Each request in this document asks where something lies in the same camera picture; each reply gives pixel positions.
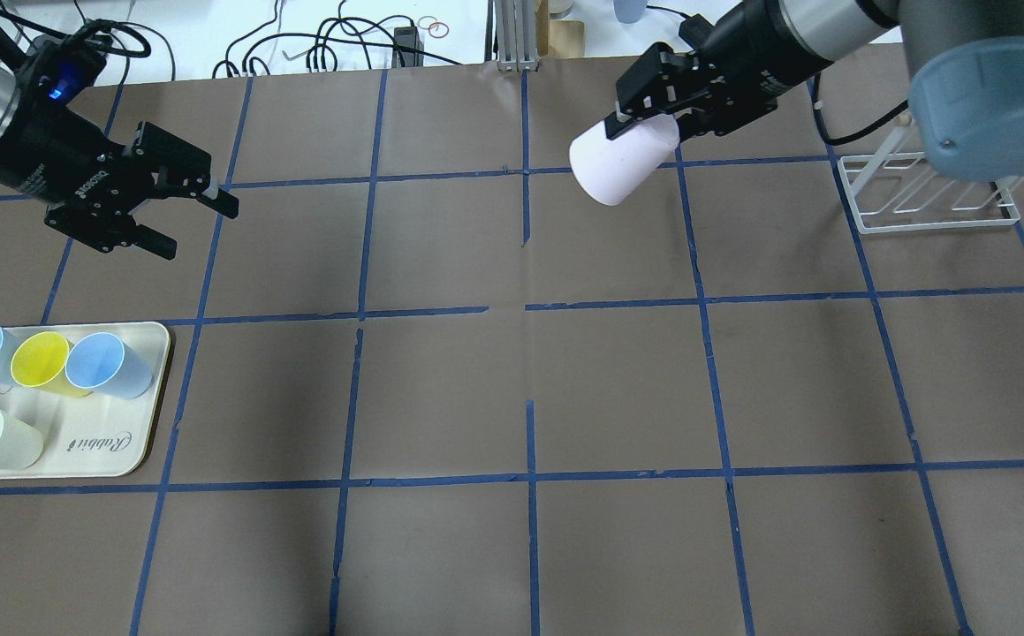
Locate pale pink cup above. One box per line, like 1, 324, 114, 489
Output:
568, 114, 680, 206

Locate cream serving tray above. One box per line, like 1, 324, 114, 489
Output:
0, 322, 173, 480

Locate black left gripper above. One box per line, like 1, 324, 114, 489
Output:
0, 86, 239, 261

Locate white wire cup rack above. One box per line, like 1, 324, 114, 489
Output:
836, 111, 1023, 235

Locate aluminium frame post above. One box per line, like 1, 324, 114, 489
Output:
489, 1, 544, 72

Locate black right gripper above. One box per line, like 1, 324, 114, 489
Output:
604, 1, 831, 140

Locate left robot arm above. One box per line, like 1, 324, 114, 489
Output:
0, 42, 239, 259

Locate black cables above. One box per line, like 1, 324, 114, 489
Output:
79, 0, 464, 80

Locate yellow cup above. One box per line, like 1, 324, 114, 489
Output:
10, 331, 92, 398

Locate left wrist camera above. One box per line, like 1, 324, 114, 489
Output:
14, 35, 106, 105

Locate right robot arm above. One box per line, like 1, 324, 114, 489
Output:
603, 1, 1024, 182

